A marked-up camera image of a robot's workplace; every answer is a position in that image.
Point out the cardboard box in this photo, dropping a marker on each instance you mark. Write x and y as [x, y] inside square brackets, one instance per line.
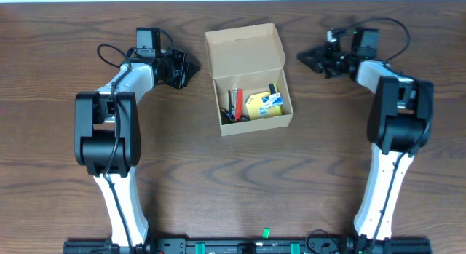
[248, 58]

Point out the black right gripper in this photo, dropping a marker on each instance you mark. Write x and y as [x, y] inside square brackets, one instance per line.
[316, 62]

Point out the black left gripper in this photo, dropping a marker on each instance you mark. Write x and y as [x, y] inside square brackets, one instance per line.
[184, 71]

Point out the yellow sticky notes pad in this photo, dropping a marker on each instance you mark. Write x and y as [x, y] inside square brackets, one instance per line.
[255, 109]

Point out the yellow black correction tape dispenser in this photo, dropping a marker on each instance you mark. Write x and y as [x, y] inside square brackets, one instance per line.
[228, 118]

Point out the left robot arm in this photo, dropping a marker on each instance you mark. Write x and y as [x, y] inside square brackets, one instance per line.
[107, 136]

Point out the black mounting rail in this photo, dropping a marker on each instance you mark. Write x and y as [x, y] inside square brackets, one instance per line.
[315, 243]

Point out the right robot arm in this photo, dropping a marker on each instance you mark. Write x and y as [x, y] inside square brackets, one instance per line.
[399, 123]

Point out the yellow highlighter with black cap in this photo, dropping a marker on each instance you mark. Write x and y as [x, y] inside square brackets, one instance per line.
[273, 90]

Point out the red stapler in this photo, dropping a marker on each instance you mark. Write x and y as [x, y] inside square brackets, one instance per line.
[235, 102]

